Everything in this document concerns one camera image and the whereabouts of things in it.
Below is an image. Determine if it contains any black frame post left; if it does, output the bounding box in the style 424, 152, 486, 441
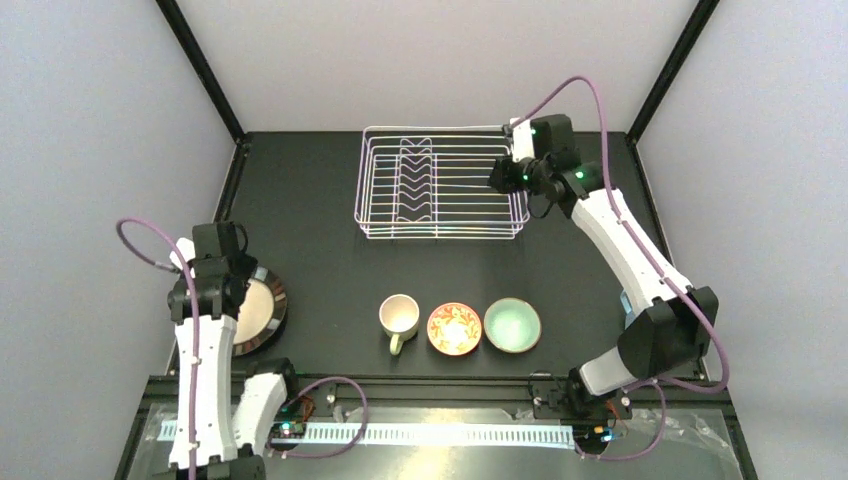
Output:
155, 0, 245, 144

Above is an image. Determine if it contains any orange floral small bowl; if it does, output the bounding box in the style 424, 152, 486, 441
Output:
426, 302, 483, 357

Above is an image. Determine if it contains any black frame post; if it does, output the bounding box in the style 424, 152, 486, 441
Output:
627, 0, 720, 145
155, 0, 245, 144

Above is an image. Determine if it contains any white wire dish rack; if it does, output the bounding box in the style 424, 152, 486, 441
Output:
353, 125, 530, 240

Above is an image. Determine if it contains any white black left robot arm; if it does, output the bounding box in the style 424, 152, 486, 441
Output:
157, 222, 297, 479

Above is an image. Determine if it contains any black frame post right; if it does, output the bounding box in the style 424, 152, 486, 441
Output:
627, 0, 720, 145

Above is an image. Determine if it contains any light blue mug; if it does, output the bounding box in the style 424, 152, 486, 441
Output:
620, 291, 633, 321

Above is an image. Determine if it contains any white led light strip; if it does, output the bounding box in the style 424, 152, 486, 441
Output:
157, 420, 576, 450

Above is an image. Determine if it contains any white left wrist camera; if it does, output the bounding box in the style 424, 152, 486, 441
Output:
169, 237, 196, 275

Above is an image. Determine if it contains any black striped rim dinner plate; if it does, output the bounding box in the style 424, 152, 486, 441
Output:
232, 265, 288, 357

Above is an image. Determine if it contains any green glazed small bowl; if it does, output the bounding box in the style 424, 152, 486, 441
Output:
483, 297, 542, 354

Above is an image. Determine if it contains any cream mug green handle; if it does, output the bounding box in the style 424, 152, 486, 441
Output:
378, 294, 420, 356

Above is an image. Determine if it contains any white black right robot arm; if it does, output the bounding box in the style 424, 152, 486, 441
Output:
488, 114, 719, 420

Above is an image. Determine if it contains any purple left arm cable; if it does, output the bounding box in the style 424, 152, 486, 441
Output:
116, 217, 370, 480

